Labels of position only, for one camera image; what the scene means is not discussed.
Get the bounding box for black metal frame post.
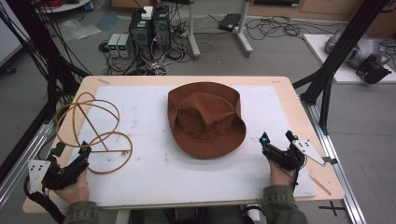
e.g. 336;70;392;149
292;0;390;135
0;0;92;185

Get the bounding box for black computer tower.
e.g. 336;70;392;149
151;5;172;53
128;8;154;62

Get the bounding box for white round table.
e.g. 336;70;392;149
33;0;92;14

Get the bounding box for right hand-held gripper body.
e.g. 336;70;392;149
262;138;327;172

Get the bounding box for grey metal stand leg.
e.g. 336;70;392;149
234;0;254;58
186;0;202;61

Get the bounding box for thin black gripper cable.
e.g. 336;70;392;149
290;166;309;193

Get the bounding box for aluminium rail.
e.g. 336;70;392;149
301;100;368;224
0;120;56;210

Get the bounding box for black device on platform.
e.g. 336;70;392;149
355;55;393;85

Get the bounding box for grey rounded device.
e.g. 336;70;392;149
324;28;390;70

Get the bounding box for white platform board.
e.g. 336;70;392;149
302;33;396;85

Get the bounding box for black sleeved gripper cable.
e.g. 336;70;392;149
22;175;67;224

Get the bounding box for clear plastic sheet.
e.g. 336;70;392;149
58;18;103;41

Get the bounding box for person's legs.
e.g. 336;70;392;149
130;206;245;224

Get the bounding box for person's left hand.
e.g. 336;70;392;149
54;168;91;205

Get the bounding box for tangle of black cables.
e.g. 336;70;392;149
244;15;339;42

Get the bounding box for white box on tower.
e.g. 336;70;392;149
140;6;154;21

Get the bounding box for grey power supply unit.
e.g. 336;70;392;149
118;34;131;59
107;33;121;58

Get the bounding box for coiled tan rope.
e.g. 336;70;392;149
54;91;134;175

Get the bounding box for tangle of cables by towers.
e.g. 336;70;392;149
97;29;195;77

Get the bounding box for small metal bracket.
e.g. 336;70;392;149
321;156;339;166

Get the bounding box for cardboard box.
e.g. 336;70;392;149
363;0;396;39

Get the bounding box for white foam mat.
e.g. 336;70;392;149
65;85;318;208

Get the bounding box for thin wooden stick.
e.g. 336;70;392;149
307;174;332;197

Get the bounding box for black flat box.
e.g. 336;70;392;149
218;12;243;33

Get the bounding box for brown felt hat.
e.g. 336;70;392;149
167;81;248;161

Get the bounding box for person's right hand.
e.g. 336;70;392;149
268;161;296;189

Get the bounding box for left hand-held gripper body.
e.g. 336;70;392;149
27;148;92;194

